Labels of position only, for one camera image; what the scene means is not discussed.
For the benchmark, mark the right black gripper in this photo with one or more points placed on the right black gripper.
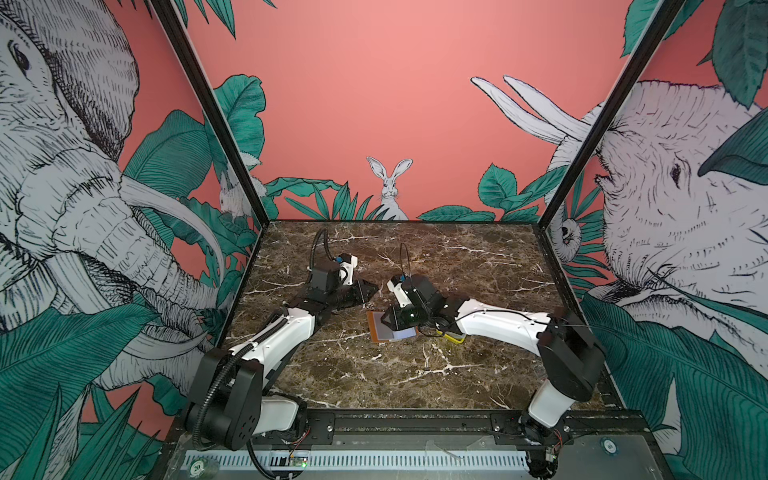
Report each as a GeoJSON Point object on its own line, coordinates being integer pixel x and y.
{"type": "Point", "coordinates": [395, 315]}

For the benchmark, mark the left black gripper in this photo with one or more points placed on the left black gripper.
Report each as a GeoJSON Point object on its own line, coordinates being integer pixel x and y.
{"type": "Point", "coordinates": [360, 292]}

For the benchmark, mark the yellow plastic card tray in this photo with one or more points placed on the yellow plastic card tray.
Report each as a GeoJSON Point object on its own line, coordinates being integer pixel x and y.
{"type": "Point", "coordinates": [456, 338]}

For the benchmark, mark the brown leather card holder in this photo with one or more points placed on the brown leather card holder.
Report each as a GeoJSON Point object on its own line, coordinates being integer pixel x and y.
{"type": "Point", "coordinates": [381, 333]}

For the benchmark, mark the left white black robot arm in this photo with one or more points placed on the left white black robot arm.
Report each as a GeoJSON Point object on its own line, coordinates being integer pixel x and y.
{"type": "Point", "coordinates": [230, 399]}

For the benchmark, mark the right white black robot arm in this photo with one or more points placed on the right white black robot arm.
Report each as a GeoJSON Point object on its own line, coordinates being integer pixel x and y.
{"type": "Point", "coordinates": [572, 356]}

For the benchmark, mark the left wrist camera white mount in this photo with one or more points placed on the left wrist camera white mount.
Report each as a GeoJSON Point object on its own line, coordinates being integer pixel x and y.
{"type": "Point", "coordinates": [347, 263]}

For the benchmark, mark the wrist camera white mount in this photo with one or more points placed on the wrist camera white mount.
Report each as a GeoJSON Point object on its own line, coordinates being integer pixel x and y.
{"type": "Point", "coordinates": [347, 263]}
{"type": "Point", "coordinates": [395, 286]}

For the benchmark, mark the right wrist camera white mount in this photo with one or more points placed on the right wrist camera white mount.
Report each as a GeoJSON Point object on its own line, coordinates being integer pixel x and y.
{"type": "Point", "coordinates": [395, 286]}

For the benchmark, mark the white slotted cable duct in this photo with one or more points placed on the white slotted cable duct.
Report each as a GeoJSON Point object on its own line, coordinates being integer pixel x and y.
{"type": "Point", "coordinates": [408, 460]}

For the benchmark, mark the black front mounting rail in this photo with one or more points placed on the black front mounting rail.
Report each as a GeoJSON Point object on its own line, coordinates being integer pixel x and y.
{"type": "Point", "coordinates": [508, 427]}

